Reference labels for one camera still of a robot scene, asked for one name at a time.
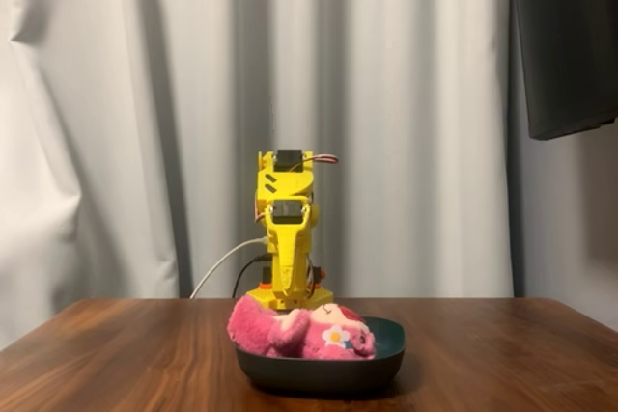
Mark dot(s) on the pink strawberry bear plush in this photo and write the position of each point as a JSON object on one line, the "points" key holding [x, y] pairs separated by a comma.
{"points": [[289, 335]]}

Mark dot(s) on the black flat monitor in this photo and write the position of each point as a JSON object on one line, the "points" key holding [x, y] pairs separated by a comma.
{"points": [[565, 45]]}

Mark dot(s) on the dark green square dish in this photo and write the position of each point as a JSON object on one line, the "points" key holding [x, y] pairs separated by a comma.
{"points": [[314, 373]]}

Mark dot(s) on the orange black table clamp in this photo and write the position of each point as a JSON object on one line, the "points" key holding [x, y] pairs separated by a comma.
{"points": [[264, 285], [316, 277]]}

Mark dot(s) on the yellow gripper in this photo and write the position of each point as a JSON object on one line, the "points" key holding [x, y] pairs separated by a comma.
{"points": [[290, 248]]}

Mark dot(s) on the light grey curtain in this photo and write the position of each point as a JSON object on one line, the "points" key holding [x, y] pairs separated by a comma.
{"points": [[145, 93]]}

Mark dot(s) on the yellow robot arm with base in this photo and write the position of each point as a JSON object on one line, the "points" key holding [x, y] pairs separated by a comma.
{"points": [[321, 297]]}

